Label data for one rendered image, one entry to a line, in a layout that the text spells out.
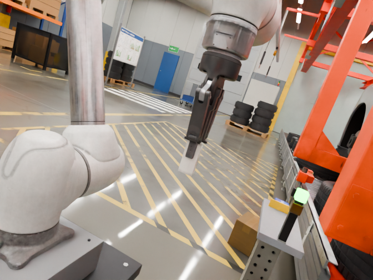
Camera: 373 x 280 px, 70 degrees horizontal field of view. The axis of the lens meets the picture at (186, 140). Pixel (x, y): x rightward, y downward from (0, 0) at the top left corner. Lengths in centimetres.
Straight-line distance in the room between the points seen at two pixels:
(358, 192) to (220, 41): 82
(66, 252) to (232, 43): 63
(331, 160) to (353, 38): 120
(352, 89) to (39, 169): 1358
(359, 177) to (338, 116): 1264
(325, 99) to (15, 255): 281
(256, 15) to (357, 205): 83
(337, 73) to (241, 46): 261
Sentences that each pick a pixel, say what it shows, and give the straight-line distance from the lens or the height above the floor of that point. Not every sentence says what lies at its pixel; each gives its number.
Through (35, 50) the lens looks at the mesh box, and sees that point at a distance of 838.
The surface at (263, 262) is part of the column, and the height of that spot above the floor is 24.
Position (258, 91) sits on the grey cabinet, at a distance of 1169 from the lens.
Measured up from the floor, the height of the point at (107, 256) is 30.
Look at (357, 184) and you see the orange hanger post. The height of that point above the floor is 75.
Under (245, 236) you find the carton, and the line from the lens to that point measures 181.
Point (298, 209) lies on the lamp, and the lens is 106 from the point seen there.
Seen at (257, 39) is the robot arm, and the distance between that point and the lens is 65.
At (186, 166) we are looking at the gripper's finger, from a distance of 53.
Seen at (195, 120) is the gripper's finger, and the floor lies 83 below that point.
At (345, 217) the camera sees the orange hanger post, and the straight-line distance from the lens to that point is 115.
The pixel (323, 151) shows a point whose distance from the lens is 306.
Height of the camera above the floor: 89
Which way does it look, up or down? 12 degrees down
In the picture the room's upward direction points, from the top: 19 degrees clockwise
